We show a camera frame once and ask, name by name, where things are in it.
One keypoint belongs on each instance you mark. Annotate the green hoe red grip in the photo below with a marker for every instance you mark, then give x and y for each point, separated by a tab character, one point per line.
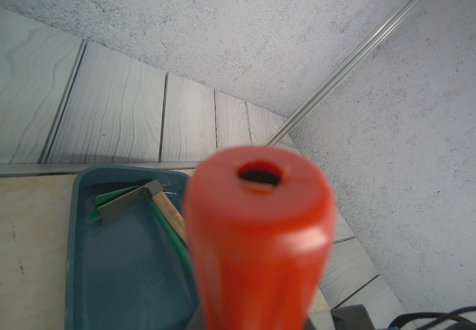
168	231

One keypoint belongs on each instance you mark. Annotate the teal plastic storage box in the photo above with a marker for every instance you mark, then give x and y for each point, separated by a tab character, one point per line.
125	274

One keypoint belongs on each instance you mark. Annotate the wooden handle hoe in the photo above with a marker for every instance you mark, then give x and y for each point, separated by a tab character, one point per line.
112	204

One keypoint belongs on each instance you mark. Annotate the grey hoe red grip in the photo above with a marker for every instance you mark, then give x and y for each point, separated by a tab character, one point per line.
260	225

